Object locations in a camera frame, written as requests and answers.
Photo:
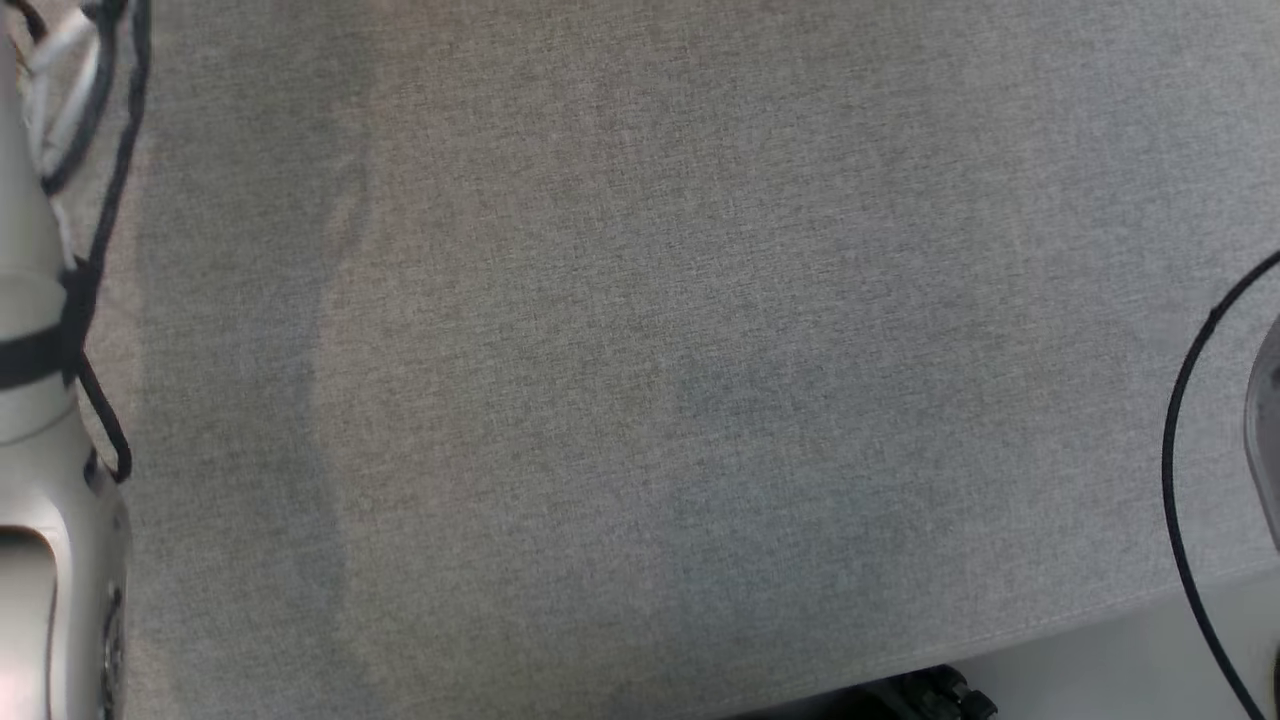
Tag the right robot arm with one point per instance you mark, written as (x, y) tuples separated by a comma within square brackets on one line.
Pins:
[(1268, 430)]

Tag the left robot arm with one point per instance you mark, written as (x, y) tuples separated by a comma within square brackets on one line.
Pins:
[(40, 550)]

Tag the white tape tag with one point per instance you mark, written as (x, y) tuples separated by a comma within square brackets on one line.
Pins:
[(70, 90)]

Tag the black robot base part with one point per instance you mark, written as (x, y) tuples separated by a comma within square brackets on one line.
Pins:
[(920, 695)]

